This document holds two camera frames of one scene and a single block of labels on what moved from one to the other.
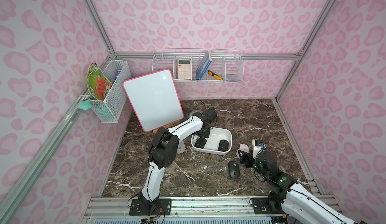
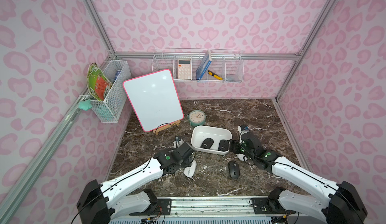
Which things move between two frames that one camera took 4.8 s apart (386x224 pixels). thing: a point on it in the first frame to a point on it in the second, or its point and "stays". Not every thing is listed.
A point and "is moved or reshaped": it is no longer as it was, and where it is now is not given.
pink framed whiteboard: [155, 99] stays
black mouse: [223, 145] stays
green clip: [85, 105] stays
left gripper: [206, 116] to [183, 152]
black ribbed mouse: [233, 168] stays
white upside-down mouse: [243, 147] is moved or reshaped
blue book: [204, 65] stays
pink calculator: [184, 69] stays
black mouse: [200, 142] to [207, 143]
